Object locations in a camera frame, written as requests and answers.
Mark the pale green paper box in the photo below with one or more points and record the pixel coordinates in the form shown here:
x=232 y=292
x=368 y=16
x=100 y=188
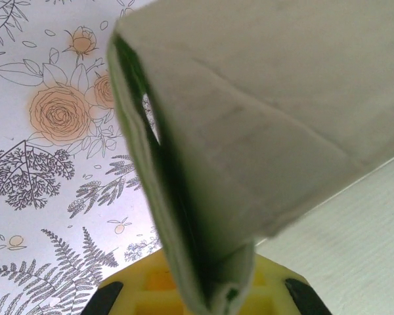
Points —
x=249 y=131

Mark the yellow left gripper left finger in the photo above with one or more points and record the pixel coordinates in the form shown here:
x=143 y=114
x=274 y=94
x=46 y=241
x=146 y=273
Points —
x=141 y=288

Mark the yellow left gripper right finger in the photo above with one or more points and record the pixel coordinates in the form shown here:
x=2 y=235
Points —
x=275 y=295

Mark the floral printed table cover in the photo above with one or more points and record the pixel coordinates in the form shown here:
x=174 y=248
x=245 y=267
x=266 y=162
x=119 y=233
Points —
x=52 y=180

